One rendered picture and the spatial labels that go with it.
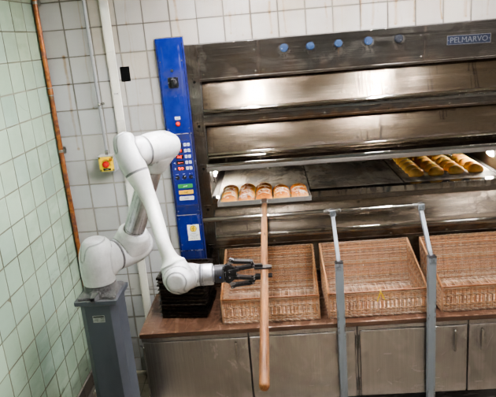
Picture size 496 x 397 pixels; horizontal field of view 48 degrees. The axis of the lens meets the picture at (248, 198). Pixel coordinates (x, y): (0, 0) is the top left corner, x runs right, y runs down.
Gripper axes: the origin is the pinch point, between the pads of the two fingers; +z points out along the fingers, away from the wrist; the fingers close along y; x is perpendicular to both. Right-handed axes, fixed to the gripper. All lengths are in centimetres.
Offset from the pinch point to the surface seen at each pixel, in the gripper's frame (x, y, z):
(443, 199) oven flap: -120, 12, 110
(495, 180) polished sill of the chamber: -118, 2, 140
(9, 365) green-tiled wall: -14, 46, -122
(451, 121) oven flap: -119, -36, 113
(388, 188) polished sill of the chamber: -119, 3, 76
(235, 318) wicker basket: -70, 58, -19
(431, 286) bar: -59, 40, 86
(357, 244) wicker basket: -114, 36, 56
